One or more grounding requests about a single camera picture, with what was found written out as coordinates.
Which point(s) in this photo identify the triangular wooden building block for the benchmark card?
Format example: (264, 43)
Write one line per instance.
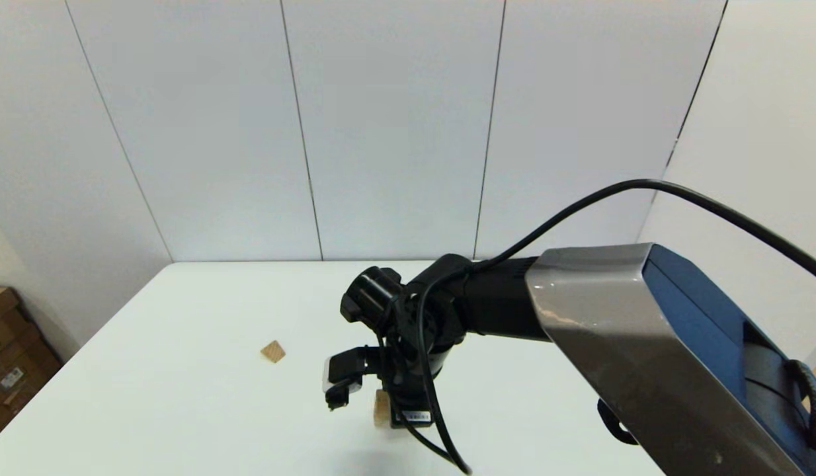
(273, 351)

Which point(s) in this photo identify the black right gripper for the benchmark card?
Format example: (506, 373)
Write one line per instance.
(411, 393)

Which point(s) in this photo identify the large labelled brown cardboard box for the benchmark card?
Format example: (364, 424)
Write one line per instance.
(18, 383)

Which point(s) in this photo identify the arched wooden building block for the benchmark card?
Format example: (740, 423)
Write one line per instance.
(381, 410)

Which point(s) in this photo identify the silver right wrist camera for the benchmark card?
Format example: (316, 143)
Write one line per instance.
(345, 370)

